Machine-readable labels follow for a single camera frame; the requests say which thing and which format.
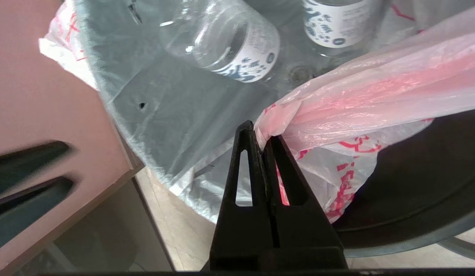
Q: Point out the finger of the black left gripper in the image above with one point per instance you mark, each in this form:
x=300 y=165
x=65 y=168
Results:
x=26 y=165
x=26 y=211

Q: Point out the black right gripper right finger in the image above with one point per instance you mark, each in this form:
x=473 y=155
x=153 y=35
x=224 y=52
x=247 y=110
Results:
x=306 y=234

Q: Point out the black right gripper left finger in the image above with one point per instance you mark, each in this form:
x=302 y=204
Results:
x=241 y=230

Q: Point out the white liner bag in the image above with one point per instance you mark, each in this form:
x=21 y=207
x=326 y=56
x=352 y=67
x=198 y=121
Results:
x=356 y=96

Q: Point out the black round trash bin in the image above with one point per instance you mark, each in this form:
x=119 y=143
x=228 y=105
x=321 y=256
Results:
x=421 y=184

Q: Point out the clear plastic water bottle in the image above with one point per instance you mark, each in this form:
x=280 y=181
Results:
x=229 y=42
x=337 y=23

